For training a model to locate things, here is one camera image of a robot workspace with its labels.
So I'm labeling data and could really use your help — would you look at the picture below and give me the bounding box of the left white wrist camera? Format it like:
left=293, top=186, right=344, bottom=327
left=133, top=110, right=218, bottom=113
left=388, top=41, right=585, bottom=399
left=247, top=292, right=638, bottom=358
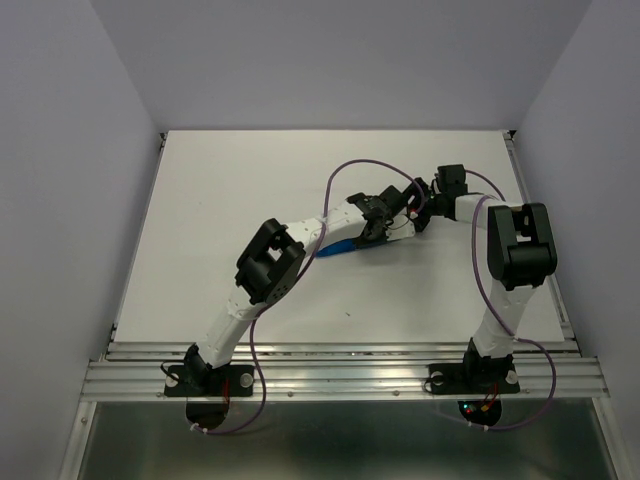
left=386, top=221, right=416, bottom=242

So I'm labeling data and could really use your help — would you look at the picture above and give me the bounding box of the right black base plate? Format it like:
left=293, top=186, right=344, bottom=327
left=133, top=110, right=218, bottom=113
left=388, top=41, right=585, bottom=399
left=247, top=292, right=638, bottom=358
left=424, top=363, right=521, bottom=398

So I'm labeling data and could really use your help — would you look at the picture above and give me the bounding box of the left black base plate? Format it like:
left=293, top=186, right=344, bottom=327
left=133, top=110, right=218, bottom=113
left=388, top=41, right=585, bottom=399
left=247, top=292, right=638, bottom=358
left=161, top=364, right=255, bottom=398

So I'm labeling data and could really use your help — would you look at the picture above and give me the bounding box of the blue cloth napkin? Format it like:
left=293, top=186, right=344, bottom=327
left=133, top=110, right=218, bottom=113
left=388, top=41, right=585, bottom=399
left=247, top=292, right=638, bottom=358
left=314, top=238, right=392, bottom=258

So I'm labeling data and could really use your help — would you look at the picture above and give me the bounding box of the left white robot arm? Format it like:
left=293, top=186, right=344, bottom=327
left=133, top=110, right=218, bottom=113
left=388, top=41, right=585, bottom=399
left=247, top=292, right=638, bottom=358
left=181, top=180, right=427, bottom=396

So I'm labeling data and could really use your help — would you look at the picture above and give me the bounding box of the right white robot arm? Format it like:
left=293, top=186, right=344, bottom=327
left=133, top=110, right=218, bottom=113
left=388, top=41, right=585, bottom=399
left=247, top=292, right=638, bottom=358
left=403, top=165, right=558, bottom=395

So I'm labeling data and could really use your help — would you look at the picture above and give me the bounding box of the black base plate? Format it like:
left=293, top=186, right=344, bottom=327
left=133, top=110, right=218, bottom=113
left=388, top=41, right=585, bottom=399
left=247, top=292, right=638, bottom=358
left=161, top=364, right=255, bottom=398
left=424, top=363, right=521, bottom=398

